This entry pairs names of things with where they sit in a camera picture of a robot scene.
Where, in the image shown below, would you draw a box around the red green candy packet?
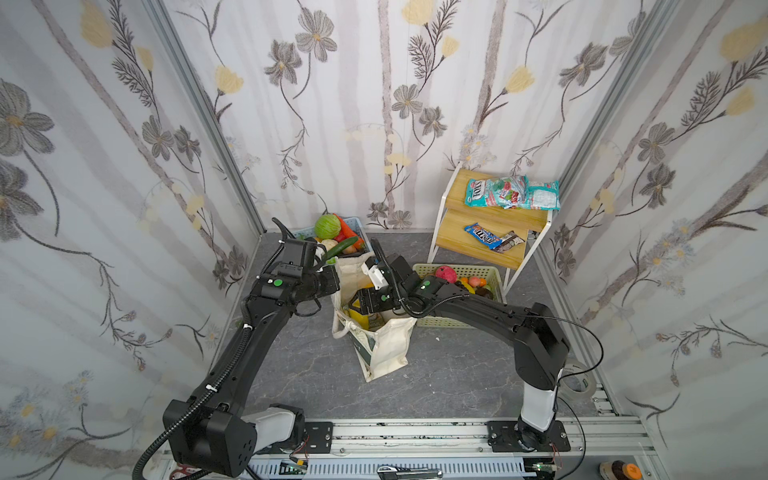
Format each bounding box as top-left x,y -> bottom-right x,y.
464,176 -> 527,209

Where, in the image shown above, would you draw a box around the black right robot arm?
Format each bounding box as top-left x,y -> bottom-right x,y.
352,256 -> 571,452

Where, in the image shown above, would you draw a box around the teal white snack packet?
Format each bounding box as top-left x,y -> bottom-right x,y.
520,179 -> 561,211

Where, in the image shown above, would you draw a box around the green plastic fruit basket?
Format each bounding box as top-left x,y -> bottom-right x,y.
413,263 -> 505,329

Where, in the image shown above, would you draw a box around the white wooden two-tier shelf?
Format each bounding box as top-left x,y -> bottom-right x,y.
427,166 -> 554,294

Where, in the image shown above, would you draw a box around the orange capped bottle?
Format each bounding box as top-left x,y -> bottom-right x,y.
599,460 -> 643,480

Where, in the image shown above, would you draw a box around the blue chocolate bar packet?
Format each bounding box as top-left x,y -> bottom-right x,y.
464,223 -> 503,250

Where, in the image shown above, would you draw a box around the green cabbage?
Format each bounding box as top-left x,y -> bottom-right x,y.
314,214 -> 342,240

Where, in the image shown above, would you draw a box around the green cucumber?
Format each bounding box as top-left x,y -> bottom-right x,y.
322,236 -> 359,263

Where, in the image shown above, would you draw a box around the cream canvas grocery bag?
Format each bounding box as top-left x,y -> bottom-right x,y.
331,253 -> 416,383

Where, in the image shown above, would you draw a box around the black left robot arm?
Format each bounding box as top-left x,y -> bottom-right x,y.
132,225 -> 340,479

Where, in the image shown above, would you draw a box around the blue plastic vegetable basket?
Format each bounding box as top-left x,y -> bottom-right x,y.
293,217 -> 372,258

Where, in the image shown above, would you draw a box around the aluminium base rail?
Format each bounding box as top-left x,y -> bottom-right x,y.
234,415 -> 669,479

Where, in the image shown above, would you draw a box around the brown snack bar packet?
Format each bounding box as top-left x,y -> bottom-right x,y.
493,231 -> 525,253

